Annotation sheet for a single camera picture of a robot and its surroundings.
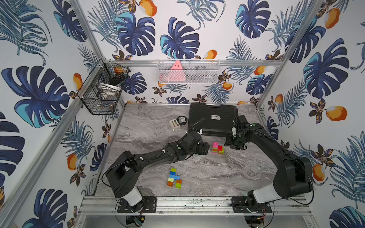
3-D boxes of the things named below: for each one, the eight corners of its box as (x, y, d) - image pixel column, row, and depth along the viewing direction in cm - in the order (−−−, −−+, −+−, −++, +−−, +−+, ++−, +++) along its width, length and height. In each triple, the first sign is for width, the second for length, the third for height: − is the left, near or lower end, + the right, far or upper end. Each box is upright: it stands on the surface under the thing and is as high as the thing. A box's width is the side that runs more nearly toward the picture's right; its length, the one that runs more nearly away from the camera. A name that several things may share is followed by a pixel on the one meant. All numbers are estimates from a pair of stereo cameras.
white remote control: (174, 132, 105) (173, 130, 103) (169, 123, 111) (168, 120, 109) (181, 129, 107) (181, 127, 104) (176, 120, 113) (175, 117, 110)
